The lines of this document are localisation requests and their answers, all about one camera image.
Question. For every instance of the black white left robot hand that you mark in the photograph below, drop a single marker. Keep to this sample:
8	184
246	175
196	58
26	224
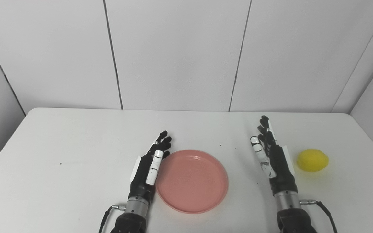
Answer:
142	181

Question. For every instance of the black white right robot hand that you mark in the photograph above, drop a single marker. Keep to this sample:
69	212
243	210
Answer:
282	171

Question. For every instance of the pink round plate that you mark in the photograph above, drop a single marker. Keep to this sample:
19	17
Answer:
192	181

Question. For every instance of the yellow lemon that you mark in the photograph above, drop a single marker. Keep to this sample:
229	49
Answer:
312	160

